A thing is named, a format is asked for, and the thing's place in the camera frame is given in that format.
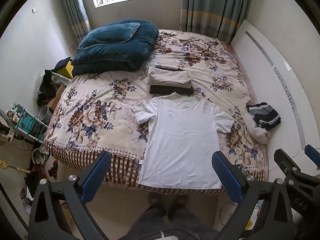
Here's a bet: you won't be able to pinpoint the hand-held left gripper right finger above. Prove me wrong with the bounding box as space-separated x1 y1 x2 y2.
212 151 294 240

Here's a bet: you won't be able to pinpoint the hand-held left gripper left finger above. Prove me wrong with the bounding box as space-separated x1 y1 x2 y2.
28 151 112 240

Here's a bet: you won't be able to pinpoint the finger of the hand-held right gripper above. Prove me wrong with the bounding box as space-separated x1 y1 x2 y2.
304 144 320 168
274 149 300 178

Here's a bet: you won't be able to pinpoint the white t-shirt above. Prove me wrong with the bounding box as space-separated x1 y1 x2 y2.
132 92 236 190

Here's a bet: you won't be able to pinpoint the pile of dark clothes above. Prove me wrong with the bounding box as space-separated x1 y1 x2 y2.
37 69 59 107

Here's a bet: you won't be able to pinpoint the crumpled white cloth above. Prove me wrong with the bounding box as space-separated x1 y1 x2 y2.
244 112 272 144

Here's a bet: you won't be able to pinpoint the dark striped garment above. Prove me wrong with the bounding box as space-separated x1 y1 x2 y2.
246 102 281 131

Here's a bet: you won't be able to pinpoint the brown fuzzy slipper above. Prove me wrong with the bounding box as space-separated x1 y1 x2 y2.
147 192 166 210
170 194 188 211

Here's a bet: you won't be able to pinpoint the white glossy headboard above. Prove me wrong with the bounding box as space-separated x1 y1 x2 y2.
230 19 320 180

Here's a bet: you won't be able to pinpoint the person's dark grey pants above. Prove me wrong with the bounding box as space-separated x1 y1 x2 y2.
124 205 220 240

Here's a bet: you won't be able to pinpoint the floral blanket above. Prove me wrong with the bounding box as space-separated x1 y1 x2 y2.
43 29 269 197

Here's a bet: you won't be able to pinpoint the grey plastic bucket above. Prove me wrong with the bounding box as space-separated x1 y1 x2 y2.
39 105 53 125

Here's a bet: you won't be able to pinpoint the teal storage rack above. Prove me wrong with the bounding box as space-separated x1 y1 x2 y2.
6 104 48 144

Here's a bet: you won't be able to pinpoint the straw broom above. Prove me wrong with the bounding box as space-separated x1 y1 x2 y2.
0 159 31 174

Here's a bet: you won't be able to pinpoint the cardboard box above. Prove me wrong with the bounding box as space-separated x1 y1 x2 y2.
47 85 67 110

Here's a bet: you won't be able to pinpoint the folded dark brown garment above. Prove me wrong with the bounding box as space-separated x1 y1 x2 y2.
149 85 195 96

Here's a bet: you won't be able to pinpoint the yellow plastic object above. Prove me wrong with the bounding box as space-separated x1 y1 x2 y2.
57 60 74 79

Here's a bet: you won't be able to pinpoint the folded beige garment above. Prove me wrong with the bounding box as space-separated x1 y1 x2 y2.
147 66 193 89

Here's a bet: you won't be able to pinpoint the folded blue quilt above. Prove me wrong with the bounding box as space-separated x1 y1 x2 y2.
71 21 159 77

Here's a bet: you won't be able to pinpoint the blue velvet pillow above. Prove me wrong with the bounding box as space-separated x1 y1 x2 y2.
77 22 140 53

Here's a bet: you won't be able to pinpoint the grey-blue curtain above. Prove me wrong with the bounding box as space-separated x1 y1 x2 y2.
179 0 252 44
57 0 92 43

